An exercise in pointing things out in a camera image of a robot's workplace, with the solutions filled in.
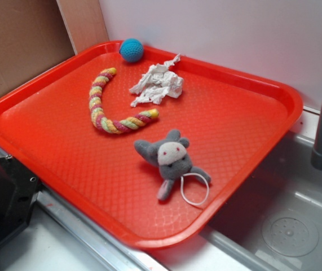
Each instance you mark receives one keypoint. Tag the blue crocheted ball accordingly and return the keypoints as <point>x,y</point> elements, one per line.
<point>131,50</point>

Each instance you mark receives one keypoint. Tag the gray toy sink basin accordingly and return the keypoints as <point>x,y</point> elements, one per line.
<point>272,222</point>

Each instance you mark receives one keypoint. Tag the red plastic tray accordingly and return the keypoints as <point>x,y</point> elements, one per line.
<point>232,120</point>

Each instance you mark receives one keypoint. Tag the multicolour twisted rope toy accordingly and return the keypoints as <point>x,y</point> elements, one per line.
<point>97,114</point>

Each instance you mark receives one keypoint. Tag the crumpled white paper tissue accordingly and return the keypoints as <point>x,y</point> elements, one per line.
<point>157,83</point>

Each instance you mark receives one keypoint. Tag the brown cardboard panel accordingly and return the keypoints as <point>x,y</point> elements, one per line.
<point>38,35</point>

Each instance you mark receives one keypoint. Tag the gray plush animal toy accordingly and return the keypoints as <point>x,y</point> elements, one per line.
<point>171,158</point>

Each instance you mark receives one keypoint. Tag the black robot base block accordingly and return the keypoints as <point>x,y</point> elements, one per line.
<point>18,192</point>

